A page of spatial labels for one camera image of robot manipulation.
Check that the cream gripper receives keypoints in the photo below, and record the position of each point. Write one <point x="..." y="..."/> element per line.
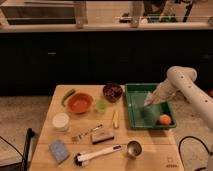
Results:
<point x="159" y="95"/>

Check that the small white towel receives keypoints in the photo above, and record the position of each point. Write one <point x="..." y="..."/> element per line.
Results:
<point x="148" y="100"/>

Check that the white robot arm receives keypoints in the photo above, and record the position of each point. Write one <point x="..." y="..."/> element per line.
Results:
<point x="182" y="79"/>

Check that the metal cup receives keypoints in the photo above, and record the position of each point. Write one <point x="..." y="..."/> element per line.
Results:
<point x="134" y="149"/>

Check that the small green cup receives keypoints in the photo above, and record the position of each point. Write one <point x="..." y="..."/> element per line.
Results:
<point x="101" y="106"/>

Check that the orange ball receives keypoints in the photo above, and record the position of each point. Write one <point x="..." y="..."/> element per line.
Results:
<point x="165" y="120"/>

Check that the green plastic tray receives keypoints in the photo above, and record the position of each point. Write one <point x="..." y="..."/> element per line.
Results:
<point x="146" y="117"/>

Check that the dark brown bowl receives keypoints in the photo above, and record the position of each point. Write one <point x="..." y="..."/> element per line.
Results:
<point x="112" y="92"/>

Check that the yellow banana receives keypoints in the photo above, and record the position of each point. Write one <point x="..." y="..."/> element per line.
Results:
<point x="115" y="119"/>

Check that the black and wood block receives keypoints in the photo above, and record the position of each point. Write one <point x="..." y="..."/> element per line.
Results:
<point x="102" y="136"/>

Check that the orange bowl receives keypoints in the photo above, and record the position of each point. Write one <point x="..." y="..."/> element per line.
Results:
<point x="79" y="103"/>

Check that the green cucumber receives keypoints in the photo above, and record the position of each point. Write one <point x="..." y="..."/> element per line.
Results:
<point x="68" y="94"/>

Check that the white lidded jar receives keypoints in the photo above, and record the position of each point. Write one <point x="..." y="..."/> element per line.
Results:
<point x="61" y="122"/>

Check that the blue sponge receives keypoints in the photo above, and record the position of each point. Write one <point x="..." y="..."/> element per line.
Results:
<point x="59" y="151"/>

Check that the dark counter cabinet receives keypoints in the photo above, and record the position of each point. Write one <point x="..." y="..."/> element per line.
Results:
<point x="35" y="63"/>

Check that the black chair frame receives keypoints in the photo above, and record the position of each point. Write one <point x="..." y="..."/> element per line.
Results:
<point x="24" y="155"/>

